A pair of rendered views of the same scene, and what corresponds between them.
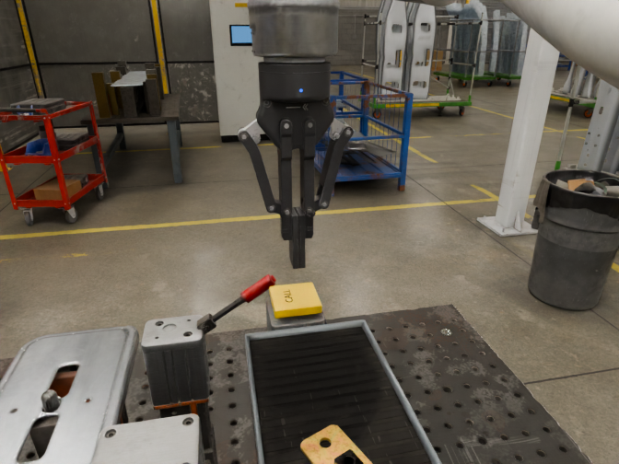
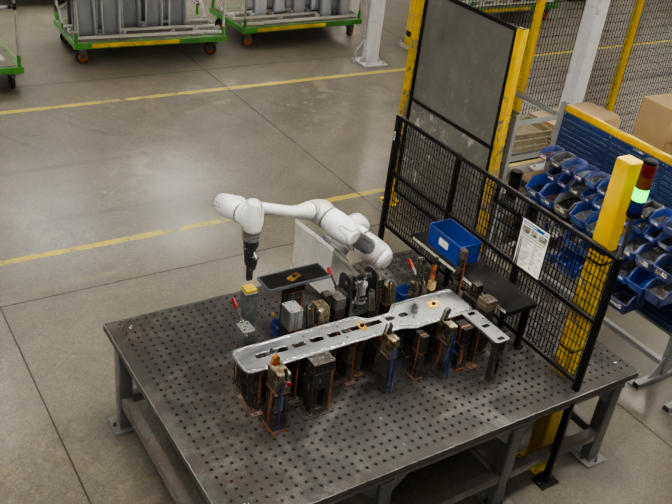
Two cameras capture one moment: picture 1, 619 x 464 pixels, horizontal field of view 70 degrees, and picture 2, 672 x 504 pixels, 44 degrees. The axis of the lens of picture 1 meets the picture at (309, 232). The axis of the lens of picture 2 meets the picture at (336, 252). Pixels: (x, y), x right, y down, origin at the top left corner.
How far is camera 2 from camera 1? 4.27 m
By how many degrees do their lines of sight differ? 96
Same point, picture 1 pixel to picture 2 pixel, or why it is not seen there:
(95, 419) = (272, 342)
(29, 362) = (258, 365)
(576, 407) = (51, 352)
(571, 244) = not seen: outside the picture
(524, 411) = (180, 311)
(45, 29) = not seen: outside the picture
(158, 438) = (289, 305)
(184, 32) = not seen: outside the picture
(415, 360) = (156, 336)
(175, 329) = (245, 326)
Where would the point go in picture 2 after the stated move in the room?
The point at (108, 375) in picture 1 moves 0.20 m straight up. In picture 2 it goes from (256, 347) to (259, 313)
